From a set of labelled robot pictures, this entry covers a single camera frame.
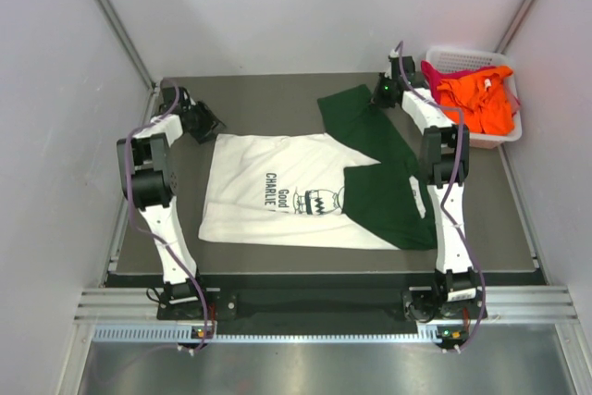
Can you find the grey slotted cable duct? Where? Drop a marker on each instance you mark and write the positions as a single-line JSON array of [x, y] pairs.
[[188, 334]]

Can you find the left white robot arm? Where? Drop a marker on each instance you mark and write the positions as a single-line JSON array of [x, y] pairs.
[[148, 184]]

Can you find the white plastic laundry basket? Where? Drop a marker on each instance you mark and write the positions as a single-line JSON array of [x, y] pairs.
[[448, 59]]

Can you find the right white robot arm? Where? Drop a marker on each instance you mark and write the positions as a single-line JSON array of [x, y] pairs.
[[444, 167]]

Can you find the pink t-shirt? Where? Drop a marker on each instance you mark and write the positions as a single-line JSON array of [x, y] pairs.
[[433, 78]]

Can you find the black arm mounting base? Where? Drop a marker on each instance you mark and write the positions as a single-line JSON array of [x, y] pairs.
[[315, 304]]

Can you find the white and green t-shirt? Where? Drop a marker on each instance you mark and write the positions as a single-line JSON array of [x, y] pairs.
[[355, 185]]

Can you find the orange t-shirt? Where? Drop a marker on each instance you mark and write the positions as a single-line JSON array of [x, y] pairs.
[[482, 99]]

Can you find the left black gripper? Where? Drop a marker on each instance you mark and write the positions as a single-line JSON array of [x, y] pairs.
[[210, 121]]

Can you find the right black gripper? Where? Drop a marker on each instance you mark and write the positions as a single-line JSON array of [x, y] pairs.
[[376, 97]]

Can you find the left aluminium frame post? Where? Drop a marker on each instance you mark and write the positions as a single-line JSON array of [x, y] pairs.
[[118, 28]]

